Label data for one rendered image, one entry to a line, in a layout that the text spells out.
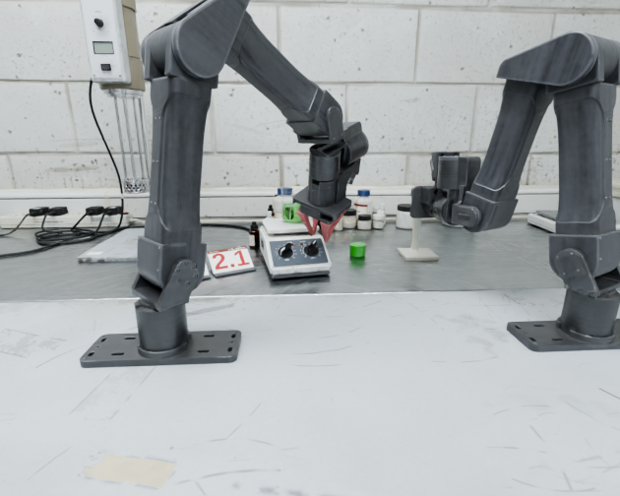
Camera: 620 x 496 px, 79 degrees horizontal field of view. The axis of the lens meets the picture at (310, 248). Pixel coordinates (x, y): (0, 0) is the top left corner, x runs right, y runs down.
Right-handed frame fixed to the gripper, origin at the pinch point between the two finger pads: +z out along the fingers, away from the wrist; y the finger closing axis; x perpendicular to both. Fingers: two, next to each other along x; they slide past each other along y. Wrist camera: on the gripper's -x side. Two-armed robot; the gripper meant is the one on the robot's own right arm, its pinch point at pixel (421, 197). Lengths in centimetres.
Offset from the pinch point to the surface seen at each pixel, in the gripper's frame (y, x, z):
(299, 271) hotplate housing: 29.5, 12.7, -14.4
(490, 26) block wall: -34, -49, 45
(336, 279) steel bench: 22.0, 14.5, -15.5
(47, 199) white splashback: 112, 3, 39
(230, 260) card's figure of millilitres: 44.6, 11.8, -8.2
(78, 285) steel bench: 73, 14, -17
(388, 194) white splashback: -2.2, 4.3, 41.4
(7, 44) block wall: 117, -44, 42
